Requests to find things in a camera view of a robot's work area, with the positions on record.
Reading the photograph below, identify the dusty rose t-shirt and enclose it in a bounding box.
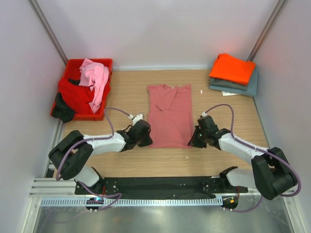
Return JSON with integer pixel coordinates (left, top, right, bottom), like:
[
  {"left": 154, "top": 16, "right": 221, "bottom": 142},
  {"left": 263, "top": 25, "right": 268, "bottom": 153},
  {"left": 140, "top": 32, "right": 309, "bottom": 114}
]
[{"left": 147, "top": 84, "right": 194, "bottom": 149}]

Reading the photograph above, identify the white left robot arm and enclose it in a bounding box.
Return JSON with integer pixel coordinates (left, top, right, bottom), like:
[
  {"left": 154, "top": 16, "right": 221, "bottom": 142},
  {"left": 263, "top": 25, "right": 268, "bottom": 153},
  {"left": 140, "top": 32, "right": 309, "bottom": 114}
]
[{"left": 49, "top": 119, "right": 153, "bottom": 194}]

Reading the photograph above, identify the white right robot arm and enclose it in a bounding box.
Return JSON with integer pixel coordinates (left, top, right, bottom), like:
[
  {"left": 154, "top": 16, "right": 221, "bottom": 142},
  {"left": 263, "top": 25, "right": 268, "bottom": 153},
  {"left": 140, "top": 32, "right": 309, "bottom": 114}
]
[{"left": 188, "top": 115, "right": 298, "bottom": 200}]

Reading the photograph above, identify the folded white t-shirt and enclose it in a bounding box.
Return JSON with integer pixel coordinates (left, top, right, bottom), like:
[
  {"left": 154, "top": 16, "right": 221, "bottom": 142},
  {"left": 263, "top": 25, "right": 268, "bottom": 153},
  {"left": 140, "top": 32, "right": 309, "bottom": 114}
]
[{"left": 221, "top": 91, "right": 238, "bottom": 96}]

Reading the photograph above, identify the folded blue-grey t-shirt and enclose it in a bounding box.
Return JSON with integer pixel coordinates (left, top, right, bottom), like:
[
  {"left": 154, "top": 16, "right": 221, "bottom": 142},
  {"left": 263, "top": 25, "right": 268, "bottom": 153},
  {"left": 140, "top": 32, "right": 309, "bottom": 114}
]
[{"left": 209, "top": 68, "right": 258, "bottom": 97}]

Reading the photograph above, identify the folded grey t-shirt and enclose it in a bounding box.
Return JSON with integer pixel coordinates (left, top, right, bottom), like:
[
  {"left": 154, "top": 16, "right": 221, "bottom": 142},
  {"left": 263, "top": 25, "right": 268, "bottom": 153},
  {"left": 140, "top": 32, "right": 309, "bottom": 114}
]
[{"left": 209, "top": 77, "right": 248, "bottom": 91}]

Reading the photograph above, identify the red t-shirt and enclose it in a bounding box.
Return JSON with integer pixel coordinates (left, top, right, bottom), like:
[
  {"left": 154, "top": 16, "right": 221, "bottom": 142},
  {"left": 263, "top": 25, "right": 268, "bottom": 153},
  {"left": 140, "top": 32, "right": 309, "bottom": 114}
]
[{"left": 58, "top": 77, "right": 112, "bottom": 115}]

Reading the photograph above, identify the folded orange t-shirt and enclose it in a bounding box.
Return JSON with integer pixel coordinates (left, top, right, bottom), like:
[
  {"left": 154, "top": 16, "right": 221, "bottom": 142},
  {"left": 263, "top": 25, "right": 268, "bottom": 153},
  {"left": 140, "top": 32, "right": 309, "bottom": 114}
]
[{"left": 209, "top": 53, "right": 256, "bottom": 85}]

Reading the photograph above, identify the light pink t-shirt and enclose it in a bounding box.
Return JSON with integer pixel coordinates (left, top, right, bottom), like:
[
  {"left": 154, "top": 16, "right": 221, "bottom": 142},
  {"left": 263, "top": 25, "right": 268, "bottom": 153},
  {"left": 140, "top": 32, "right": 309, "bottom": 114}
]
[{"left": 79, "top": 59, "right": 109, "bottom": 114}]

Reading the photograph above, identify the black t-shirt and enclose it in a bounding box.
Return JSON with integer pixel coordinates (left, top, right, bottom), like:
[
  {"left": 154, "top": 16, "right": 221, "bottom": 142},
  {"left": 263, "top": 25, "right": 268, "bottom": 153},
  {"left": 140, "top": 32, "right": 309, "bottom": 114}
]
[{"left": 52, "top": 92, "right": 76, "bottom": 123}]

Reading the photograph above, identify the red plastic bin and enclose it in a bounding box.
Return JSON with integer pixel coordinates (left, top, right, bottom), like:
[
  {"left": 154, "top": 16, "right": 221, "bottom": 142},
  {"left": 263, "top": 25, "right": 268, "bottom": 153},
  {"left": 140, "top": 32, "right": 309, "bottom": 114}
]
[{"left": 50, "top": 58, "right": 113, "bottom": 121}]

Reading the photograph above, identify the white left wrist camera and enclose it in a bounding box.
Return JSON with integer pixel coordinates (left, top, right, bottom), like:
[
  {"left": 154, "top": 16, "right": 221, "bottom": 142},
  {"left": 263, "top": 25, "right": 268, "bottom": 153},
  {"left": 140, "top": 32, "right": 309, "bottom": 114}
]
[{"left": 128, "top": 114, "right": 144, "bottom": 125}]

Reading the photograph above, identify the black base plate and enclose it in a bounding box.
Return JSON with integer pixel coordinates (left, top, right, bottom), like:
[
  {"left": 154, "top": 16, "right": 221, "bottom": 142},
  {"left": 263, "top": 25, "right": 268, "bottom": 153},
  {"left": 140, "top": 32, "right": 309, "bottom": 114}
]
[{"left": 89, "top": 176, "right": 248, "bottom": 200}]

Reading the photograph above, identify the slotted white cable duct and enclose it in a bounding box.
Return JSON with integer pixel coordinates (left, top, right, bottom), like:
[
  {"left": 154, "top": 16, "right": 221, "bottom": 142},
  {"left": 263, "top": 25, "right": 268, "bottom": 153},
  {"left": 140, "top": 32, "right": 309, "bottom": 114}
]
[{"left": 40, "top": 197, "right": 223, "bottom": 207}]

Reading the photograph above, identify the aluminium frame rail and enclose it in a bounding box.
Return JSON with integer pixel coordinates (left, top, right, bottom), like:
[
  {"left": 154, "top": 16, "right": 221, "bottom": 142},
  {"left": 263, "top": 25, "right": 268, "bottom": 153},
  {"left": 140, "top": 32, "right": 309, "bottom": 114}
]
[{"left": 28, "top": 0, "right": 68, "bottom": 65}]

